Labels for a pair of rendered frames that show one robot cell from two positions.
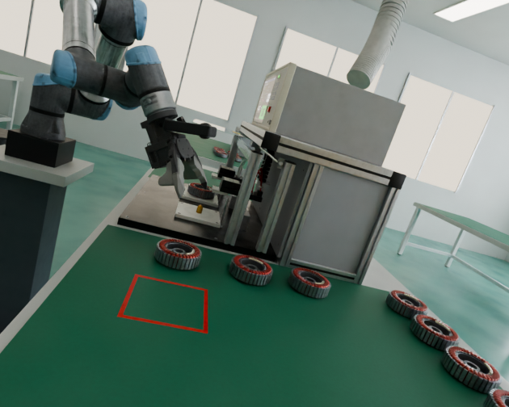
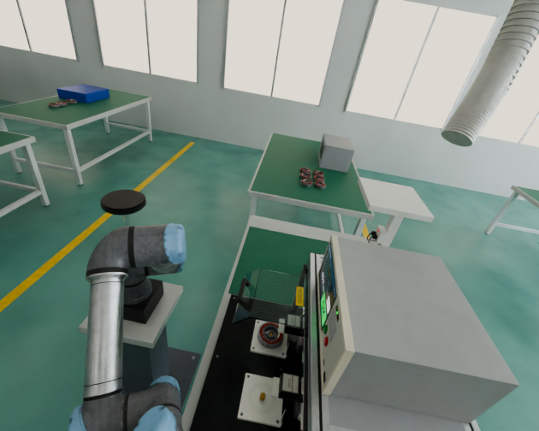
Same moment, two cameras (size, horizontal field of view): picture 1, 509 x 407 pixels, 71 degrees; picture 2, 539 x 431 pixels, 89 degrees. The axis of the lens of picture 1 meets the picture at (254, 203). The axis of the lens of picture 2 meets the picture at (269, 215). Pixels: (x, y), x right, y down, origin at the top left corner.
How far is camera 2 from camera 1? 1.01 m
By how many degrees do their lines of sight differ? 23
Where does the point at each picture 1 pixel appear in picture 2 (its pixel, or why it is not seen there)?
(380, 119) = (474, 393)
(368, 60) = (472, 116)
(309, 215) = not seen: outside the picture
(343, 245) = not seen: outside the picture
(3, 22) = (129, 46)
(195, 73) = (287, 64)
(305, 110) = (367, 382)
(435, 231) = not seen: hidden behind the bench
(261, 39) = (350, 15)
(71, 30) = (89, 361)
